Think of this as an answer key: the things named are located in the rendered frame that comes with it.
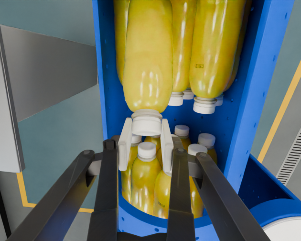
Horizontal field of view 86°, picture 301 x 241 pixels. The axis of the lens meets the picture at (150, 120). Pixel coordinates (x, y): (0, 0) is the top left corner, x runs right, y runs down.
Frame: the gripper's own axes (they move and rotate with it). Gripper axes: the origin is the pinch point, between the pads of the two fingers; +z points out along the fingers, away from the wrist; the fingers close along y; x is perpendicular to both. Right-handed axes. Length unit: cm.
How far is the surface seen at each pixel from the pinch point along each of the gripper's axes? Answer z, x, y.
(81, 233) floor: 124, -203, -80
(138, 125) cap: 1.6, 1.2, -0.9
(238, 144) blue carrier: 1.9, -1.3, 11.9
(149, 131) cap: 1.4, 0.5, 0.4
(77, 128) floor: 124, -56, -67
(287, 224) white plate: 20, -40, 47
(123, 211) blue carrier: 3.6, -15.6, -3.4
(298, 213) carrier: 22, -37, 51
